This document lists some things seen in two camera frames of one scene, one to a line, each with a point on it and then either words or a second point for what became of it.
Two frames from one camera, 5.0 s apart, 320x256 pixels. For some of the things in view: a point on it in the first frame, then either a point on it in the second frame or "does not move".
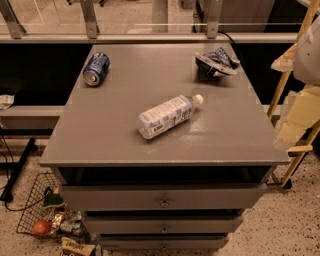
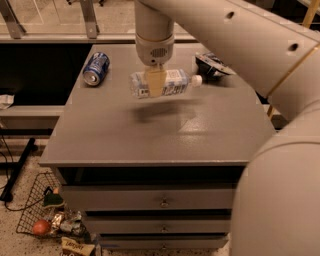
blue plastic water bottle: [167, 115] -> [177, 82]
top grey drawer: [162, 197] does not move
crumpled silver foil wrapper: [69, 221] does not move
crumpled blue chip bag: [217, 61] does not move
